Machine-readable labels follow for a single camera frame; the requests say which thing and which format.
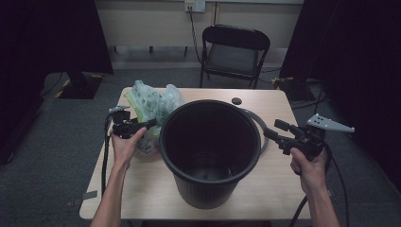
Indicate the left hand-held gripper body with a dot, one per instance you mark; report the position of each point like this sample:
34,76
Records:
121,126

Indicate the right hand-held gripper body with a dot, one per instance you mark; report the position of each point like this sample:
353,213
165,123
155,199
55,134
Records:
312,142

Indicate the translucent green plastic trash bag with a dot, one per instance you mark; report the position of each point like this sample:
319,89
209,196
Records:
151,102

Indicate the dark grey trash bin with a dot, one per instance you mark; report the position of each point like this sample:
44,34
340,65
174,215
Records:
208,151

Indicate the person's left hand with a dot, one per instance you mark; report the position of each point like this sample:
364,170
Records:
124,151

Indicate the person's right hand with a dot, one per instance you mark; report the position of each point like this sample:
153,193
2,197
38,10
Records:
310,173

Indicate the black stand base yellow tape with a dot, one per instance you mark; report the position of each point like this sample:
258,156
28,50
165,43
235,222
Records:
82,86
293,88

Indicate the grey tape strip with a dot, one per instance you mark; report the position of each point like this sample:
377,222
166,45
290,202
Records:
90,195

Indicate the dark curtain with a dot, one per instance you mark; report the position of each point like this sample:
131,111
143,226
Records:
362,78
38,63

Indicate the black folding chair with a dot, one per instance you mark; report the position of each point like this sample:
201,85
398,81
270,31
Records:
233,58

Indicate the white wall outlet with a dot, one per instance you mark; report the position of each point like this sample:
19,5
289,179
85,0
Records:
195,5

